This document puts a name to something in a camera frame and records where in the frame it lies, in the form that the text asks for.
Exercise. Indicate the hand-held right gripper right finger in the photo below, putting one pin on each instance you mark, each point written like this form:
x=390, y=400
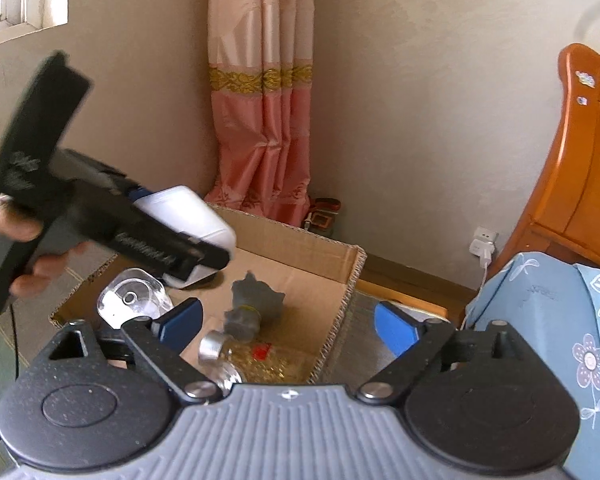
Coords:
x=395, y=327

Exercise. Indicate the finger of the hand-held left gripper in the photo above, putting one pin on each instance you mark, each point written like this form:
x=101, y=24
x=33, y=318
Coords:
x=210, y=257
x=141, y=194

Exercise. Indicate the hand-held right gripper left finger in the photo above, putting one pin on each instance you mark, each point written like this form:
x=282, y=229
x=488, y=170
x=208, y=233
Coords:
x=180, y=322

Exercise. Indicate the clear glass jar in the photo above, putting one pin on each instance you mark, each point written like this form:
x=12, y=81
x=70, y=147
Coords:
x=140, y=300

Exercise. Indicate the white plastic device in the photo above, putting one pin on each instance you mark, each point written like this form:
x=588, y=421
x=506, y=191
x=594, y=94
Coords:
x=190, y=215

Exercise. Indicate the grey toy figure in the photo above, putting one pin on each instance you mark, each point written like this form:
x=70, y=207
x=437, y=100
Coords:
x=252, y=295

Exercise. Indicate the clear plastic jar frosted lid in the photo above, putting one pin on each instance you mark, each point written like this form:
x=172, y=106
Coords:
x=229, y=377

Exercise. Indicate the cardboard box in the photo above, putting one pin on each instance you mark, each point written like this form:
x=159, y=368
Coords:
x=300, y=280

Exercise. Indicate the glass bottle of yellow beads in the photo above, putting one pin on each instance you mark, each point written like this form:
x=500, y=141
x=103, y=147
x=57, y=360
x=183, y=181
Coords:
x=285, y=367

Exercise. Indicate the person's left hand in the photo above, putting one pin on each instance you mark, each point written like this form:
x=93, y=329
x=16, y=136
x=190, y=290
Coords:
x=10, y=225

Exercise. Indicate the white charger plug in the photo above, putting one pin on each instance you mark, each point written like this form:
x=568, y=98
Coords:
x=481, y=251

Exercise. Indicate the pink curtain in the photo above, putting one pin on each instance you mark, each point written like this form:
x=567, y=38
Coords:
x=260, y=135

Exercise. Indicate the blue flowered bed sheet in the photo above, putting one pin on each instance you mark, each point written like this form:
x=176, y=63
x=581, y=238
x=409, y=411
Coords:
x=530, y=320

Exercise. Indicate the wooden headboard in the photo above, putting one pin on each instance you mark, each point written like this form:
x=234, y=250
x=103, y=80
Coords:
x=580, y=185

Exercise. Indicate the white cartoon sticker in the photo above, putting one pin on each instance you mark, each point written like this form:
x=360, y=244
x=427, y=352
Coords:
x=587, y=78

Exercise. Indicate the white wall socket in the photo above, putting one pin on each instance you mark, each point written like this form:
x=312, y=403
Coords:
x=486, y=233

